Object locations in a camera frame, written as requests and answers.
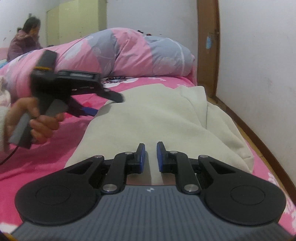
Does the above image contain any beige zip jacket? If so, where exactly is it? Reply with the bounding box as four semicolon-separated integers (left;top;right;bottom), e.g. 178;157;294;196
66;84;254;185

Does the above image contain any person left hand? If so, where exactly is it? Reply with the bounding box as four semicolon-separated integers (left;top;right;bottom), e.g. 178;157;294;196
4;97;65;144

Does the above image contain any pink floral rolled duvet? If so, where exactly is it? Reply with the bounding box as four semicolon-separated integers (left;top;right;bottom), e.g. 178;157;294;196
0;27;196;98

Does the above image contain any pale yellow wardrobe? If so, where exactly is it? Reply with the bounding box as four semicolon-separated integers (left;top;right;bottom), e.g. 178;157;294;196
46;0;107;45

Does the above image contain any brown wooden door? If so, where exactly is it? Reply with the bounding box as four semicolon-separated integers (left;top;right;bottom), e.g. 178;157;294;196
197;0;220;97

